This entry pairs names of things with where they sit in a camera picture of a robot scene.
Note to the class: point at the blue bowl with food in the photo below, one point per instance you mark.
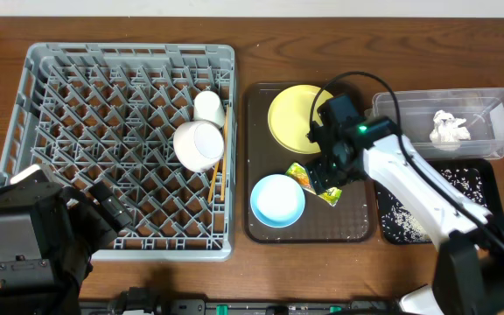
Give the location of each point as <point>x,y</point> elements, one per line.
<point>277,201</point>

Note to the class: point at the white napkin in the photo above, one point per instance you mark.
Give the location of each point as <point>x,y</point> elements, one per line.
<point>448,129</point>

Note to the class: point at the yellow plate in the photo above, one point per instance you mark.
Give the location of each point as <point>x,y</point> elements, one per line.
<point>289,118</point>

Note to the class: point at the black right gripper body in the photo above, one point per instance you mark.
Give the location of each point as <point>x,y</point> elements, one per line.
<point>333,172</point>

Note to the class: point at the spilled rice food waste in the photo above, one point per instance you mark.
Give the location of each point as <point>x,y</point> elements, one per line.
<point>400,227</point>

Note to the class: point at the black waste bin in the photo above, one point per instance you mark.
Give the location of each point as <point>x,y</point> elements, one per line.
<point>487,173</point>

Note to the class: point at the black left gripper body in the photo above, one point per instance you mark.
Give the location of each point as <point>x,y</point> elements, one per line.
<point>104,217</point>

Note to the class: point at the clear plastic bin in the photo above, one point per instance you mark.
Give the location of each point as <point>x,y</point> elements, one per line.
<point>481,108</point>

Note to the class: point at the dark brown serving tray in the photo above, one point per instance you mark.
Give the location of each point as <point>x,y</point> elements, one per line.
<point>349,221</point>

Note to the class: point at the green snack wrapper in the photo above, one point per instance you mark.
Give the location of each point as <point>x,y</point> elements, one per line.
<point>297,172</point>

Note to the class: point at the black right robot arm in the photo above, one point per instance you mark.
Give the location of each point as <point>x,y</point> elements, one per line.
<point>469,275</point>

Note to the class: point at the wooden chopstick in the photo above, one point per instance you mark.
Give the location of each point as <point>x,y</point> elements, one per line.
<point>224,160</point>
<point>213,183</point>

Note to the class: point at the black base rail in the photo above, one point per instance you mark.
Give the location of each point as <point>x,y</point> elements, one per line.
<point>138,300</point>

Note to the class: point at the grey dishwasher rack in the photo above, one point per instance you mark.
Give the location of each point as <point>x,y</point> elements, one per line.
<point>107,112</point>

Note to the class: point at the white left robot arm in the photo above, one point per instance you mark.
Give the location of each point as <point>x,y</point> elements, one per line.
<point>59,298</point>

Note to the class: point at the cream cup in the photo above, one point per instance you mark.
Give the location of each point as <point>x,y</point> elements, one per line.
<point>208,107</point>

